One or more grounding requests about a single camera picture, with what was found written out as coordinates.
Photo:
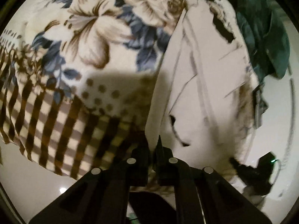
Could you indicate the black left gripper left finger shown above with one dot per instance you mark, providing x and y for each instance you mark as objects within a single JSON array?
[{"x": 101, "y": 196}]

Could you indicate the dark green fleece garment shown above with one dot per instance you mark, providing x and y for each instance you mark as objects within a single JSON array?
[{"x": 265, "y": 37}]

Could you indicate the white bed frame edge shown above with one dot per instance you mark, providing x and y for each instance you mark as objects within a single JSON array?
[{"x": 279, "y": 134}]

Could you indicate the white garment with black trim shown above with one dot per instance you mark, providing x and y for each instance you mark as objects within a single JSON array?
[{"x": 202, "y": 106}]

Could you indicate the floral fleece bed blanket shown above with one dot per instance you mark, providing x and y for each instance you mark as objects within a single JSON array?
[{"x": 78, "y": 76}]

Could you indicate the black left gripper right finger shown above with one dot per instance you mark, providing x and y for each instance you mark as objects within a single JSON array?
[{"x": 202, "y": 195}]

